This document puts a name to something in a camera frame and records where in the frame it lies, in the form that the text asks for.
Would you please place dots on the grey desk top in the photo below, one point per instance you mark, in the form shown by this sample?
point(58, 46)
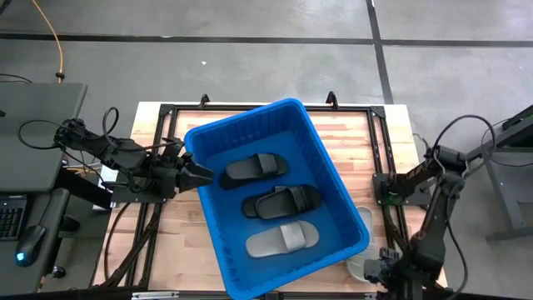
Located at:
point(33, 166)

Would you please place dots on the dark metal side table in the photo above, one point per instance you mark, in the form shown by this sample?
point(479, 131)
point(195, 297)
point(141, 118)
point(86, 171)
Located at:
point(504, 196)

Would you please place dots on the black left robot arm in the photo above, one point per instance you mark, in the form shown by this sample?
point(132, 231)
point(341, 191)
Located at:
point(108, 150)

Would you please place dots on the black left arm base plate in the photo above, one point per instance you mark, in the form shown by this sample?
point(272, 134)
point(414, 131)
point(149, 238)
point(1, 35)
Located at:
point(133, 196)

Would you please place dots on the black keyboard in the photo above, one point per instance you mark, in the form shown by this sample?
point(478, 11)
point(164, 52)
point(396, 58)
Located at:
point(10, 216)

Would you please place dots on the black computer mouse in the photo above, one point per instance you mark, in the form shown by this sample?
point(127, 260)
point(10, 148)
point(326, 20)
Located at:
point(30, 243)

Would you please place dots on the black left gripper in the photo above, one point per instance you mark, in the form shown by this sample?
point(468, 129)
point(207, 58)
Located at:
point(164, 177)

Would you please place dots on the white slide sandal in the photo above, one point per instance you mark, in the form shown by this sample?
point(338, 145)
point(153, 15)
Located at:
point(366, 218)

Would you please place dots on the black slide sandal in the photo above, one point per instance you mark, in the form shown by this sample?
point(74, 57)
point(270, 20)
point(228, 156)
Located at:
point(248, 207)
point(250, 168)
point(287, 202)

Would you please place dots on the black aluminium rig frame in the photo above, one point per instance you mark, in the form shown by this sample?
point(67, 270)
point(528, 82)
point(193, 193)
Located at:
point(377, 137)

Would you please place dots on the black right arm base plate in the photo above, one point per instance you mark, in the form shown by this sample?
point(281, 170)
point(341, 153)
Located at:
point(385, 187)

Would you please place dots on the grey slide sandal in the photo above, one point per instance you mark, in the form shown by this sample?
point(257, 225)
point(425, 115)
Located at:
point(275, 239)

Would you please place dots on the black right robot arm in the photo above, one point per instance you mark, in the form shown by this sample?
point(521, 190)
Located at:
point(433, 233)

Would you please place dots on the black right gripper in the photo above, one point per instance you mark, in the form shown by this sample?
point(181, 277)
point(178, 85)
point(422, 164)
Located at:
point(381, 268)

